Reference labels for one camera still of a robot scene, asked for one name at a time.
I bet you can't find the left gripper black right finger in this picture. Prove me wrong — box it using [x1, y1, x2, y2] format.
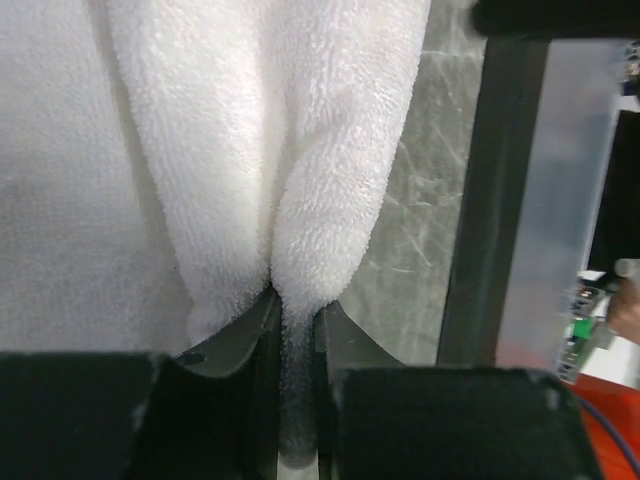
[314, 303, 600, 479]

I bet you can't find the operator hand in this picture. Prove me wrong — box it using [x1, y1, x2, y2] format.
[607, 280, 640, 344]

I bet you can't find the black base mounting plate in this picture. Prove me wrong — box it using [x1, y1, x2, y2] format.
[436, 38, 549, 366]

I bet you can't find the aluminium rail frame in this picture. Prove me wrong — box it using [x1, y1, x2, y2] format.
[495, 40, 627, 370]

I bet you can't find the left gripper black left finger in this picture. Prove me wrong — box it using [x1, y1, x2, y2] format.
[1, 290, 281, 479]

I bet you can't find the white terry towel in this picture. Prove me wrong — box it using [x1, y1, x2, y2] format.
[1, 1, 430, 469]

